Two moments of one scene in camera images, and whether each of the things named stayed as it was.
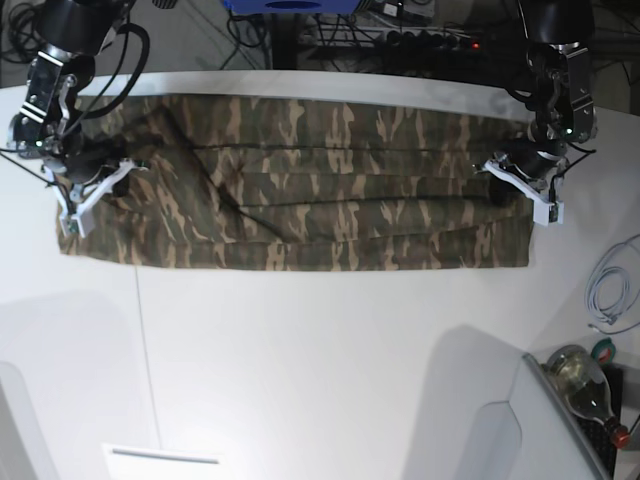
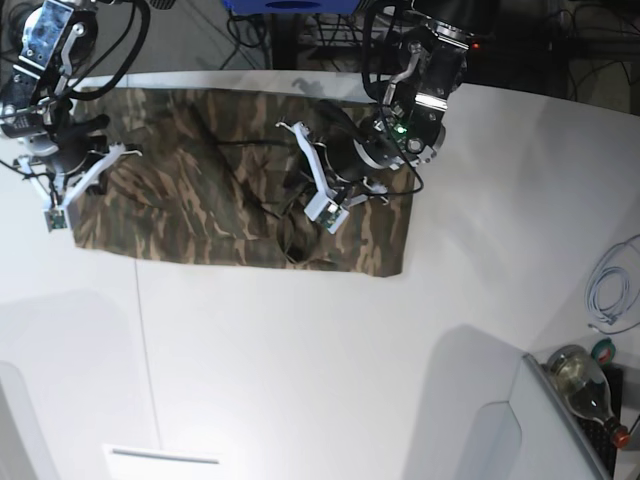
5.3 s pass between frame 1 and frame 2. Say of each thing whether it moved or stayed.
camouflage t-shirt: moved
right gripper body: moved
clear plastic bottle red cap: stayed
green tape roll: stayed
